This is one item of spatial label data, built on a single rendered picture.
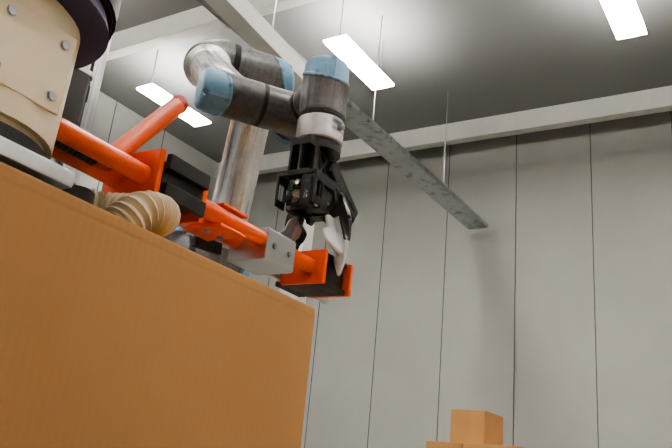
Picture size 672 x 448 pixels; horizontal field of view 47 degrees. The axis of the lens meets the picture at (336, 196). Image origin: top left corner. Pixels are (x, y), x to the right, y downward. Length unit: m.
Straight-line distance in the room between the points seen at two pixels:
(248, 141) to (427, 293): 10.21
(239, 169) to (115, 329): 1.11
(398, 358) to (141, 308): 11.20
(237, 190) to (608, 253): 9.62
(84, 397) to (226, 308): 0.16
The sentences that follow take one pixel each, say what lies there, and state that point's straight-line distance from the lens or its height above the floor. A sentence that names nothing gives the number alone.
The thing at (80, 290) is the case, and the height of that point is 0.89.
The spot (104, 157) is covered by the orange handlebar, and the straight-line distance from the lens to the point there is 0.80.
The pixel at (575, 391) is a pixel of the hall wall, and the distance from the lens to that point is 10.75.
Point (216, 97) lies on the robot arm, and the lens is 1.26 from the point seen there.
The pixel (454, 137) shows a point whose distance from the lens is 11.81.
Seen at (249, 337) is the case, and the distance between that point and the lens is 0.68.
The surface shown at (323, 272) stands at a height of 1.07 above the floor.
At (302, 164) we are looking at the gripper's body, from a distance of 1.16.
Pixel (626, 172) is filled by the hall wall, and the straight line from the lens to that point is 11.40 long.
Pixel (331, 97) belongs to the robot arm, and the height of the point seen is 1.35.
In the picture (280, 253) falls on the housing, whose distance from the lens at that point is 1.03.
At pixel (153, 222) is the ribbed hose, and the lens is 0.72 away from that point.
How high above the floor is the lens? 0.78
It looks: 21 degrees up
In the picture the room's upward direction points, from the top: 6 degrees clockwise
